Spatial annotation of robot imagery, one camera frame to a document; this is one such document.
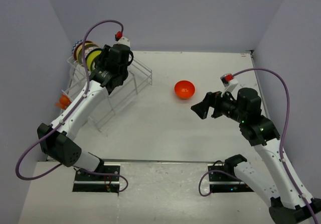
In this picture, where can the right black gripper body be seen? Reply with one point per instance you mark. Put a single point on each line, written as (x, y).
(224, 105)

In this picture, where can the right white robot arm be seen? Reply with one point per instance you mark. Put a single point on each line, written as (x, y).
(287, 199)

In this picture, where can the blue triangle patterned bowl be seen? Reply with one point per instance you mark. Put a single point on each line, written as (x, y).
(91, 51)

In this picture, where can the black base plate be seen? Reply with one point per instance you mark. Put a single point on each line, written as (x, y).
(85, 182)
(221, 183)

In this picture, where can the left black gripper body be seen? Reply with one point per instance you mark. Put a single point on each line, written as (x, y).
(104, 56)

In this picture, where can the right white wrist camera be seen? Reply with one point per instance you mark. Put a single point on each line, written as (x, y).
(229, 83)

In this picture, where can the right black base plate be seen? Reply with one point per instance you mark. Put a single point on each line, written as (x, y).
(221, 183)

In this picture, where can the orange plastic utensil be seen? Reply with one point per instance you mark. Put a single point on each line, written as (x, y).
(63, 102)

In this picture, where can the blue zigzag patterned bowl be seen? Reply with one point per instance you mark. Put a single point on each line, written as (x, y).
(75, 46)

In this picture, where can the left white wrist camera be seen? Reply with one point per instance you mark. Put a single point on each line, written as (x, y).
(123, 41)

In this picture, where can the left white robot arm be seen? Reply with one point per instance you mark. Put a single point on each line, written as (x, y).
(57, 138)

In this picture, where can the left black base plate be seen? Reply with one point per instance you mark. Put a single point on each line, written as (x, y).
(85, 182)

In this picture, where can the lime green bowl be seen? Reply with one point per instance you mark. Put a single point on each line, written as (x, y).
(91, 54)

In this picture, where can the orange plastic bowl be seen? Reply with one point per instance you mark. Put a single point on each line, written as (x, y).
(184, 89)

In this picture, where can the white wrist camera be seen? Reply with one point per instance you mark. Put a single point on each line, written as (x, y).
(229, 83)
(123, 41)

